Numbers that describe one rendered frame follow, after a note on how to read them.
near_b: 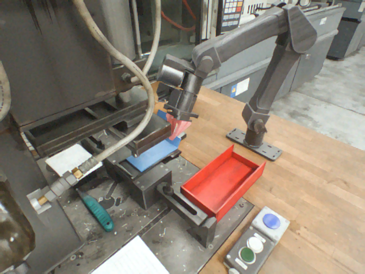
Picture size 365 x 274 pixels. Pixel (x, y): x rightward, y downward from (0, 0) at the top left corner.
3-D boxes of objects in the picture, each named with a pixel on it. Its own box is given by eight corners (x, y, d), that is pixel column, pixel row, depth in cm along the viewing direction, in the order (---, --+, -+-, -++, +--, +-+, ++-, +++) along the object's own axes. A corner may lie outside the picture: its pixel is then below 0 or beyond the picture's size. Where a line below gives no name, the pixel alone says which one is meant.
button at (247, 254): (255, 257, 48) (257, 253, 47) (248, 268, 47) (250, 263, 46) (243, 248, 50) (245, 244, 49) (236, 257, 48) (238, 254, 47)
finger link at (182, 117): (153, 135, 66) (163, 105, 64) (168, 135, 72) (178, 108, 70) (169, 144, 63) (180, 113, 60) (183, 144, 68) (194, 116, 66)
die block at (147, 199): (172, 190, 65) (171, 172, 61) (145, 211, 60) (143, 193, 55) (132, 157, 76) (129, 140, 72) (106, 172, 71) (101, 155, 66)
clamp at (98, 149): (115, 166, 73) (109, 142, 67) (106, 171, 71) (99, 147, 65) (93, 145, 81) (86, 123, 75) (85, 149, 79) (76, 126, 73)
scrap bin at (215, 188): (262, 174, 70) (266, 160, 66) (213, 227, 56) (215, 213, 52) (230, 156, 77) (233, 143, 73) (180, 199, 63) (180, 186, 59)
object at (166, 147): (181, 145, 68) (181, 138, 66) (141, 172, 59) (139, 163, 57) (165, 136, 72) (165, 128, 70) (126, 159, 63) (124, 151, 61)
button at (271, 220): (281, 224, 55) (283, 219, 54) (274, 235, 53) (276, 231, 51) (266, 214, 57) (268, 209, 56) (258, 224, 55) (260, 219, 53)
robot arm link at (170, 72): (156, 86, 59) (174, 42, 52) (156, 73, 66) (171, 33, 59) (195, 100, 63) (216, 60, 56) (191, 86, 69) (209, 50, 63)
